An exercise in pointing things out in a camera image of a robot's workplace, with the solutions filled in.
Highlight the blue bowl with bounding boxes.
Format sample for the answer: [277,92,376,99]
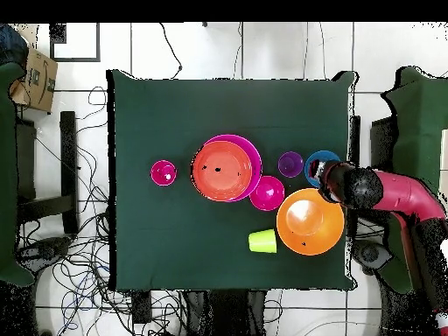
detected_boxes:
[304,150,342,189]

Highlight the purple cup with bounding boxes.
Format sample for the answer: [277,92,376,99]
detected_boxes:
[277,150,305,179]

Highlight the large orange bowl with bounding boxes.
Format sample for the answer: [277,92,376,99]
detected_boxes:
[276,187,346,256]

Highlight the green cup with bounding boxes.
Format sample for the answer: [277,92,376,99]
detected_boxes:
[248,228,278,254]

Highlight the wide red-orange bowl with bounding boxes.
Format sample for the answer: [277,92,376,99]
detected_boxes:
[190,140,253,203]

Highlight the small crimson bowl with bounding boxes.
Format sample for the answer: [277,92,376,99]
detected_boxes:
[248,175,285,212]

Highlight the large pink bowl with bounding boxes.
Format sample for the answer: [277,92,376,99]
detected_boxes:
[201,133,263,203]

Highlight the green covered side table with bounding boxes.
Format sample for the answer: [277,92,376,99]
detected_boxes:
[0,61,36,288]
[379,66,448,294]

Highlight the crimson cup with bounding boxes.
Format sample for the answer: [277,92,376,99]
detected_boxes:
[150,159,179,187]

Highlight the dark green tablecloth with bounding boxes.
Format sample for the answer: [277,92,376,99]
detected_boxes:
[106,68,358,292]

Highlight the black power strip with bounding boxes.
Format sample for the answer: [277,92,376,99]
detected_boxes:
[131,290,152,325]

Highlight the cardboard box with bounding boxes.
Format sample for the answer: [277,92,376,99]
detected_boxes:
[8,46,59,114]

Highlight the dark blue bag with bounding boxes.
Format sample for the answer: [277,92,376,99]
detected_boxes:
[0,23,30,67]

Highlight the black pedestal leg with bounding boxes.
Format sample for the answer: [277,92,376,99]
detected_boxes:
[15,235,73,269]
[353,239,393,277]

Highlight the black floor cable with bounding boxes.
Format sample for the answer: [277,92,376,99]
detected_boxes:
[158,22,183,80]

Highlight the black wooden frame stand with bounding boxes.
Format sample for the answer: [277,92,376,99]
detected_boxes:
[15,110,80,235]

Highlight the square black floor frame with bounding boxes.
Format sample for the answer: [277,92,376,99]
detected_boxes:
[48,22,102,63]

